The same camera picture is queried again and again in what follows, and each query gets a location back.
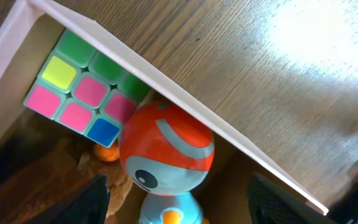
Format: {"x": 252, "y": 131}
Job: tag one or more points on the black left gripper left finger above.
{"x": 87, "y": 205}

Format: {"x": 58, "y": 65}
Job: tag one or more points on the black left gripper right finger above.
{"x": 270, "y": 204}

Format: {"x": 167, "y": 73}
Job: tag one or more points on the brown plush toy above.
{"x": 36, "y": 176}

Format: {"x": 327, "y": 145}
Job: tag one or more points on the red and grey ball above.
{"x": 165, "y": 150}

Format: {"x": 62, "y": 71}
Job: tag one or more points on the colourful puzzle cube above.
{"x": 84, "y": 90}

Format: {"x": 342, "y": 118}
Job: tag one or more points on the orange duck toy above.
{"x": 175, "y": 209}

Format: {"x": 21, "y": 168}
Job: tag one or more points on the pink cardboard box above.
{"x": 28, "y": 34}

